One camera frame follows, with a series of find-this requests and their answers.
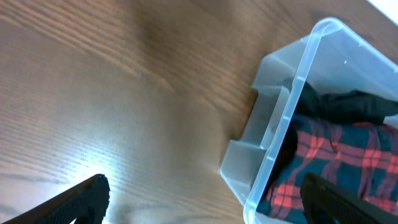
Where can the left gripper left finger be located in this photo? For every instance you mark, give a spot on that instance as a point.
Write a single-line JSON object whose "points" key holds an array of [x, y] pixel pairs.
{"points": [[85, 203]]}

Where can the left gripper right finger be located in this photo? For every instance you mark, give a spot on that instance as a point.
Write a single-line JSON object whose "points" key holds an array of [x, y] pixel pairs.
{"points": [[326, 203]]}

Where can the red navy plaid shirt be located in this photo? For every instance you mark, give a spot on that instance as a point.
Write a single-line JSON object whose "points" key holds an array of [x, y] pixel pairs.
{"points": [[359, 157]]}

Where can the black garment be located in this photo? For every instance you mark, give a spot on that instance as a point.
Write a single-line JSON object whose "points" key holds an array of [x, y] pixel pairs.
{"points": [[339, 108]]}

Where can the clear plastic storage container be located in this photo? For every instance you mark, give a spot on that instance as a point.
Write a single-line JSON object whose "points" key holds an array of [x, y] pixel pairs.
{"points": [[332, 59]]}

